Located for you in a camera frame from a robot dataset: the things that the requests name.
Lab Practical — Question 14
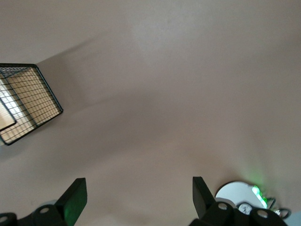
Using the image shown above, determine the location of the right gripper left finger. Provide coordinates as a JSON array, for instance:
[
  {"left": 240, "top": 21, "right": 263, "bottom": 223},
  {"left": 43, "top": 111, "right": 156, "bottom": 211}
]
[{"left": 0, "top": 178, "right": 88, "bottom": 226}]

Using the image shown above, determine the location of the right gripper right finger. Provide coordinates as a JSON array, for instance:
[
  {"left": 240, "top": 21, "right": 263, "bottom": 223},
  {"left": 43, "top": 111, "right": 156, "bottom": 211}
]
[{"left": 189, "top": 176, "right": 290, "bottom": 226}]

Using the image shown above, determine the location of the brown table cover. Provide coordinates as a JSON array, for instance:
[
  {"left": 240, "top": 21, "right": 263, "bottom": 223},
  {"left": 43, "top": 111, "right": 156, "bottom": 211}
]
[{"left": 0, "top": 0, "right": 301, "bottom": 226}]

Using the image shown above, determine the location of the black base cable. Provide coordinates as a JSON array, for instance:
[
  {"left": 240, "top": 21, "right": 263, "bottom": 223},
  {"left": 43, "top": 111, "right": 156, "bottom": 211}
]
[{"left": 267, "top": 197, "right": 292, "bottom": 220}]

